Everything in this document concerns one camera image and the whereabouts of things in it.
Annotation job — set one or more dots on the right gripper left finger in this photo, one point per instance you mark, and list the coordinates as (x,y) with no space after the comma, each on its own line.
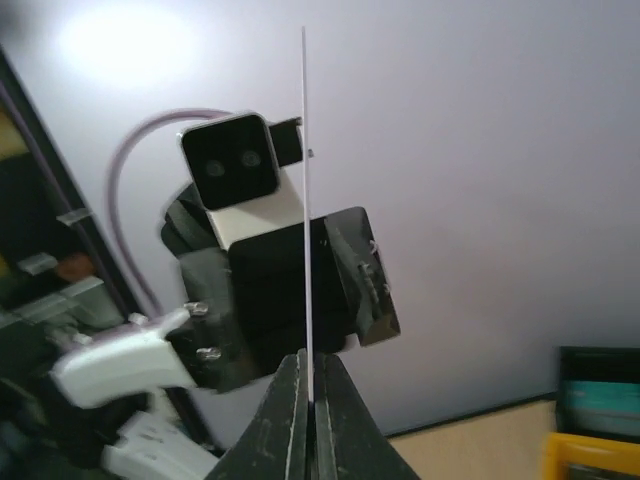
(274,445)

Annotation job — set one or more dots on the black bin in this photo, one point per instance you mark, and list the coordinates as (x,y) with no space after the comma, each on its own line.
(598,392)

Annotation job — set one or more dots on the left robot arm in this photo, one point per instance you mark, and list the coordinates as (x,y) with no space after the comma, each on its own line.
(91,372)

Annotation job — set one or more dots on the yellow bin near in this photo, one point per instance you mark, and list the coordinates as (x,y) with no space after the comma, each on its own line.
(603,459)

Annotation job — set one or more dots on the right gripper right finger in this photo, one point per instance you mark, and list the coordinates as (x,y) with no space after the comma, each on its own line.
(347,442)

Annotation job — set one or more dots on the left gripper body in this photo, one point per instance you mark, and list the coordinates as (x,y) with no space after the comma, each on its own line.
(255,296)

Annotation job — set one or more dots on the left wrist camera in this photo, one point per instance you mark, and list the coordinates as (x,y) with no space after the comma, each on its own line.
(237,163)

